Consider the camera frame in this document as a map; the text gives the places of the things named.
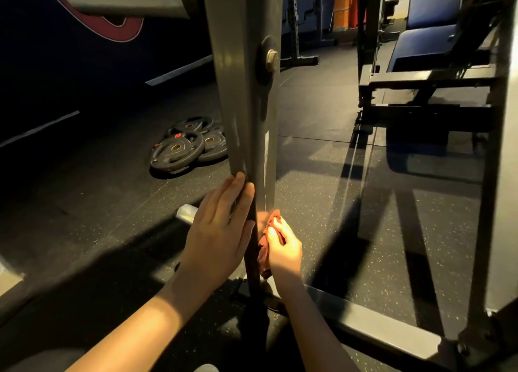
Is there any person's left hand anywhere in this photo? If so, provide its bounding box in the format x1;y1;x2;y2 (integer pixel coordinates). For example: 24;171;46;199
178;171;257;292

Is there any person's right hand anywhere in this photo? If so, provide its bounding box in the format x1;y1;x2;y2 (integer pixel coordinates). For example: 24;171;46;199
265;216;304;290

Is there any red cleaning cloth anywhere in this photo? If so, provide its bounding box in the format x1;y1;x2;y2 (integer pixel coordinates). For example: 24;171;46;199
257;209;286;280

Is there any grey metal rack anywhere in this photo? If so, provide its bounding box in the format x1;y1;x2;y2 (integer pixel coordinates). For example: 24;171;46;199
201;0;285;300

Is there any person's left forearm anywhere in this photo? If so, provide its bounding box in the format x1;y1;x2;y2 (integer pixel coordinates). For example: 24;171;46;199
67;270;229;372

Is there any person's right forearm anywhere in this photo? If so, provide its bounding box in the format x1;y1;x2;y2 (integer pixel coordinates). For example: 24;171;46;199
275;279;362;372

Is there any white spray bottle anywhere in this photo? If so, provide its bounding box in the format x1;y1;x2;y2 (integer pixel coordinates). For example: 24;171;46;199
176;204;199;226

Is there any large black weight plate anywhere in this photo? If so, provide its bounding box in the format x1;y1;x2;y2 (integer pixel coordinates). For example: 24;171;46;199
149;131;206;173

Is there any grey metal rack base bar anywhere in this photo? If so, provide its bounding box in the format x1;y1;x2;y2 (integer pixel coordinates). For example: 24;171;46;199
238;278;460;369

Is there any black squat rack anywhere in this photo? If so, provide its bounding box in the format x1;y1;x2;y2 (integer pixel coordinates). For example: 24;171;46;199
282;0;338;70

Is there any orange pillar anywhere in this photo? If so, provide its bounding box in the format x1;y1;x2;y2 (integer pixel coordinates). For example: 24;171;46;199
332;0;359;31

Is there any blue padded bench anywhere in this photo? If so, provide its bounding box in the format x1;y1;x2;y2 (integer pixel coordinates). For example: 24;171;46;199
387;0;464;74

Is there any black machine frame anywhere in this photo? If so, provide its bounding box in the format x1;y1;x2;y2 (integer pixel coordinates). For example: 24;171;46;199
355;0;499;134

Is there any grey metal rack side post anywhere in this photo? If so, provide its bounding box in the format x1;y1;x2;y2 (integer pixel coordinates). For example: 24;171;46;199
459;0;518;368

